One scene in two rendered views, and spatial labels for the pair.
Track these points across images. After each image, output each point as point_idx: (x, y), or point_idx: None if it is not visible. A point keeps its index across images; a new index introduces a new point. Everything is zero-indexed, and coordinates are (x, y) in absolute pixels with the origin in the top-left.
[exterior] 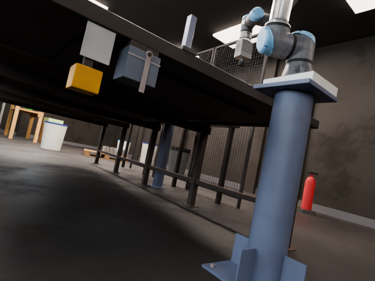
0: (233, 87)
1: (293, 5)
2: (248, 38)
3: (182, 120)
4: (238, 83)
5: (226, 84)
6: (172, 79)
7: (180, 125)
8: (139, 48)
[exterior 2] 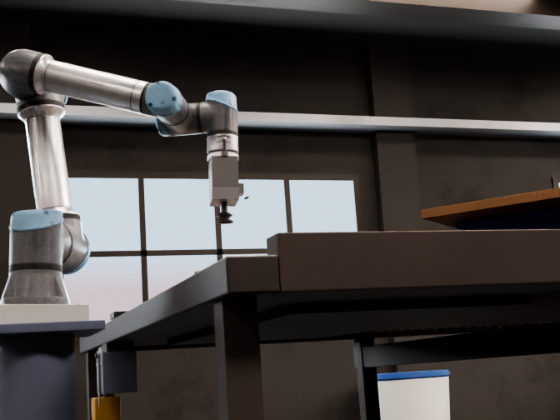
0: (131, 332)
1: (98, 97)
2: (209, 153)
3: None
4: (132, 318)
5: (127, 333)
6: (204, 333)
7: None
8: (102, 352)
